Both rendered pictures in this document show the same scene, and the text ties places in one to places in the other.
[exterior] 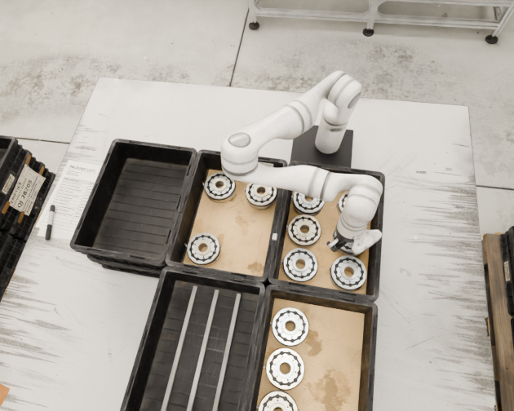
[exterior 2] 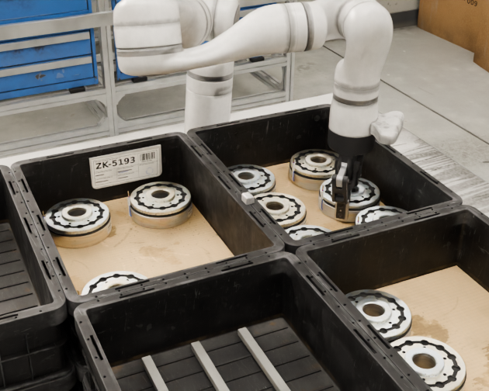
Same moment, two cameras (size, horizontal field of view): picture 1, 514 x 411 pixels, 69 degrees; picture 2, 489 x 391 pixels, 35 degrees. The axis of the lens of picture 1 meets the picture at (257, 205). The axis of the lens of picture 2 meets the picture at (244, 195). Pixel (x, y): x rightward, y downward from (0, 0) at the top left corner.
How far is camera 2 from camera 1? 0.85 m
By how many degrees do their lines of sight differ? 43
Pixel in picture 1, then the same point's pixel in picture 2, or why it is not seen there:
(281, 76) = not seen: hidden behind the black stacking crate
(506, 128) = not seen: hidden behind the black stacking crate
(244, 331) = (300, 375)
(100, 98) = not seen: outside the picture
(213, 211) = (88, 259)
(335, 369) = not seen: outside the picture
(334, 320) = (426, 291)
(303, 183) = (277, 19)
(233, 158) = (153, 12)
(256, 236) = (199, 256)
